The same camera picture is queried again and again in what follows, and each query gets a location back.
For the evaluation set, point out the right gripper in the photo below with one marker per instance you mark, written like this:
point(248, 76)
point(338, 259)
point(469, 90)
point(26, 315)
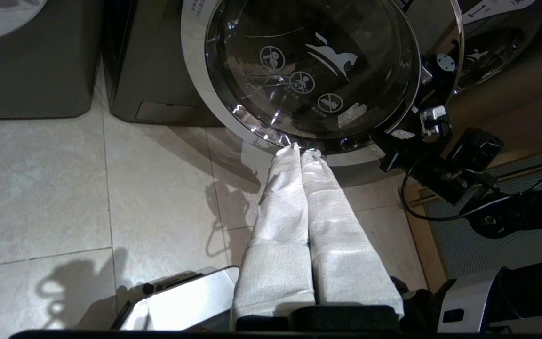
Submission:
point(414, 160)

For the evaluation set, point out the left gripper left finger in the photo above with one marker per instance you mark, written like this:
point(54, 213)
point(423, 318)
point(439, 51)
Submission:
point(275, 245)

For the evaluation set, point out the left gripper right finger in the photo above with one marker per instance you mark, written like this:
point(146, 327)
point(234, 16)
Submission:
point(341, 254)

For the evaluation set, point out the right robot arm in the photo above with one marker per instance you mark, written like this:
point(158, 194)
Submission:
point(534, 212)

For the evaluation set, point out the round glass washing machine door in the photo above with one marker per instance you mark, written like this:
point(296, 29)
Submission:
point(501, 52)
point(308, 70)

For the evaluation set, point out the washing machine filter flap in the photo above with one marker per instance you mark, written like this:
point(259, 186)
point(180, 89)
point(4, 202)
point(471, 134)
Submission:
point(165, 112)

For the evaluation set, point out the grey ribbed floor mat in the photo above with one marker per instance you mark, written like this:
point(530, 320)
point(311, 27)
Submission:
point(487, 256)

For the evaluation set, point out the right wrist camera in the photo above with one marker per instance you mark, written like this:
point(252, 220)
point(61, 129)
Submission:
point(433, 120)

